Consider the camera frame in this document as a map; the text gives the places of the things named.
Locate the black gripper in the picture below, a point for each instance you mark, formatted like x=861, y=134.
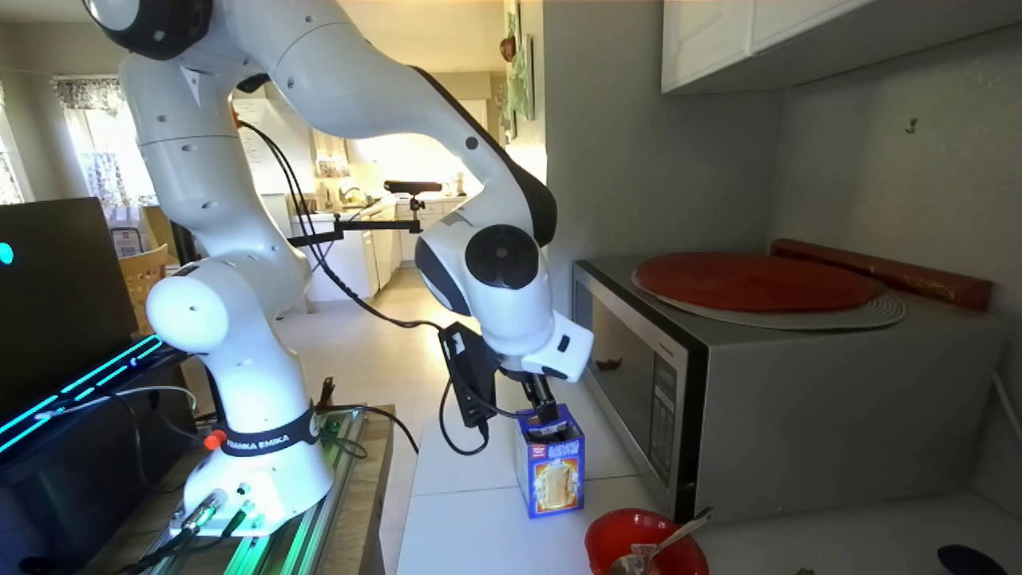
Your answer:
x=527, y=384

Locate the blue Pop-Tarts box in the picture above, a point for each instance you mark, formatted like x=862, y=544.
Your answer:
x=554, y=474

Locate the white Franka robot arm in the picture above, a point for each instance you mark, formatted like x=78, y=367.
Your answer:
x=240, y=353

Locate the robot base table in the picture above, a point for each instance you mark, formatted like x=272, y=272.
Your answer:
x=354, y=498

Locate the red plastic bowl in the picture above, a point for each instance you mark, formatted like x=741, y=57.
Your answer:
x=609, y=544

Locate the silver metal spoon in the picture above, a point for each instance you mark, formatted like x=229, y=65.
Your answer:
x=668, y=544

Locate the red round mat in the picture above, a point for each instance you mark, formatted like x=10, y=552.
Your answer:
x=754, y=283

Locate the silver microwave oven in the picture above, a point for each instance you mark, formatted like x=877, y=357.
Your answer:
x=809, y=415

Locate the brown wooden rolling pin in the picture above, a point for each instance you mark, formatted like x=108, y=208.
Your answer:
x=914, y=277

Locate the wooden chair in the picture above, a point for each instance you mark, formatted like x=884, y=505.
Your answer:
x=144, y=272

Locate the black case with light strip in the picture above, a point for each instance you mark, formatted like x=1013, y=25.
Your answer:
x=74, y=466

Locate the black laptop screen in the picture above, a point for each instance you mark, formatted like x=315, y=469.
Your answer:
x=57, y=298

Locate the patterned window curtain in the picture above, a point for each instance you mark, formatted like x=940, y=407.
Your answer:
x=100, y=148

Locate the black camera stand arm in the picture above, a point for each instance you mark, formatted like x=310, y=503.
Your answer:
x=367, y=224

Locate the green wall decoration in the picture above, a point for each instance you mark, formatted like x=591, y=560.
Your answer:
x=523, y=74

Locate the white wall cabinet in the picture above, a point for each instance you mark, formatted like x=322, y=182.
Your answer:
x=809, y=37

